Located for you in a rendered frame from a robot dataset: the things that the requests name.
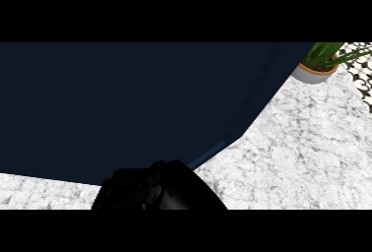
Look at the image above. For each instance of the grey pot with orange rim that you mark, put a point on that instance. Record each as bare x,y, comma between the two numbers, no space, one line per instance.
312,75

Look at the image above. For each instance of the green potted plant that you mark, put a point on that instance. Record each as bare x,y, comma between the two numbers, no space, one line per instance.
326,54

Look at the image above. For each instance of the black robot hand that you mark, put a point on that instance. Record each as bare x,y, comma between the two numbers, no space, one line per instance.
156,190

